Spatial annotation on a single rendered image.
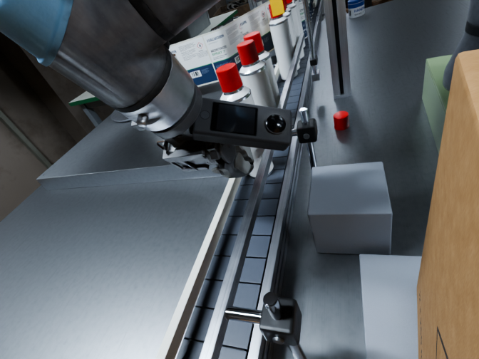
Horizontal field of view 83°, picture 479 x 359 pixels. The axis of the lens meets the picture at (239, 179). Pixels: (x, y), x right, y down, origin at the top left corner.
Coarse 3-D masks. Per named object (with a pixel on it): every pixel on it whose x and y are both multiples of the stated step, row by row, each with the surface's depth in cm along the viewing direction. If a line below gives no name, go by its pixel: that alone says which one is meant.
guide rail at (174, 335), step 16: (224, 192) 46; (224, 208) 43; (224, 224) 42; (208, 240) 39; (208, 256) 37; (192, 272) 35; (192, 288) 34; (192, 304) 33; (176, 320) 31; (176, 336) 30; (160, 352) 29; (176, 352) 30
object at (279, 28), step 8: (272, 16) 72; (280, 16) 72; (272, 24) 73; (280, 24) 72; (288, 24) 73; (272, 32) 74; (280, 32) 73; (288, 32) 74; (272, 40) 77; (280, 40) 74; (288, 40) 75; (280, 48) 76; (288, 48) 76; (280, 56) 78; (288, 56) 77; (280, 64) 79; (288, 64) 78; (280, 72) 82; (288, 72) 80; (296, 72) 81
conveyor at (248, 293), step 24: (312, 24) 121; (240, 192) 50; (264, 192) 48; (240, 216) 45; (264, 216) 44; (264, 240) 40; (216, 264) 39; (264, 264) 37; (216, 288) 36; (240, 288) 35; (192, 336) 32; (240, 336) 31
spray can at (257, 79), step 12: (240, 48) 47; (252, 48) 47; (240, 60) 49; (252, 60) 48; (240, 72) 50; (252, 72) 49; (264, 72) 50; (252, 84) 50; (264, 84) 50; (252, 96) 52; (264, 96) 52
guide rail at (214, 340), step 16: (288, 80) 61; (288, 96) 57; (256, 176) 38; (256, 192) 36; (256, 208) 34; (240, 240) 31; (240, 256) 29; (240, 272) 29; (224, 288) 27; (224, 304) 25; (224, 320) 25; (208, 336) 24; (224, 336) 24; (208, 352) 23
